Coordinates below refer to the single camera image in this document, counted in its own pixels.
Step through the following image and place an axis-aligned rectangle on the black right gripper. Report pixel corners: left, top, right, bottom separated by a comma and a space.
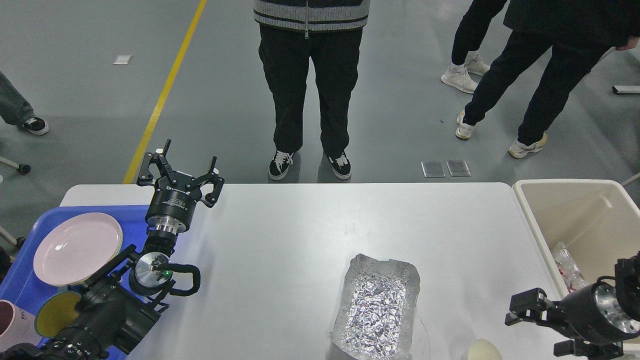
504, 282, 639, 360

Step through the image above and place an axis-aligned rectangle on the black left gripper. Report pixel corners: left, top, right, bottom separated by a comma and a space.
137, 139, 226, 234

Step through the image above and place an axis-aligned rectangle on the white lid bottom edge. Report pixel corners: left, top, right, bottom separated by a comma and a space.
461, 338, 503, 360

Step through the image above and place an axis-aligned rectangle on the pink plate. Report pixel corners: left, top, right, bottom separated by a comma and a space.
33, 212, 123, 287

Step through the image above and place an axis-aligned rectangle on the blue-grey mug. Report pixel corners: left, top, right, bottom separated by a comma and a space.
34, 291, 82, 338

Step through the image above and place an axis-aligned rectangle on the aluminium foil tray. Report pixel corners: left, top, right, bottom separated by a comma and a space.
329, 253, 421, 360

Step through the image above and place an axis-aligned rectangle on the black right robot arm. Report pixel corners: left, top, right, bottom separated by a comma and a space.
504, 255, 640, 360

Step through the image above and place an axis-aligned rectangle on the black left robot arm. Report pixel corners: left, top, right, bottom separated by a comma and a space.
1, 141, 225, 360

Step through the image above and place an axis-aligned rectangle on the beige plastic bin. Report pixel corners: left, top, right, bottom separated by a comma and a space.
512, 179, 640, 351

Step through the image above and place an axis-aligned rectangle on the person in olive trousers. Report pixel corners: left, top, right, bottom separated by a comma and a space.
0, 72, 50, 136

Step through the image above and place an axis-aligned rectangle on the blue plastic tray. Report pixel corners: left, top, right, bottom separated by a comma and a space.
1, 205, 175, 360

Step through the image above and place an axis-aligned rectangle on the metal floor plate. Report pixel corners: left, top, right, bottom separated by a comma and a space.
421, 161, 447, 178
446, 160, 471, 177

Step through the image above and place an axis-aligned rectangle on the person in grey sweater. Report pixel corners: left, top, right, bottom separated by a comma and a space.
253, 0, 372, 181

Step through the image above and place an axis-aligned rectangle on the pink mug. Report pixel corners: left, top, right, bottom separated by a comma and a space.
0, 300, 42, 352

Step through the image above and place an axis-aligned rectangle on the person in white sneakers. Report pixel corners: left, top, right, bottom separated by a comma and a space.
440, 0, 506, 94

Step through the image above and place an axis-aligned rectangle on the person in black tracksuit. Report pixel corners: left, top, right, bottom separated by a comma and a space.
455, 0, 639, 159

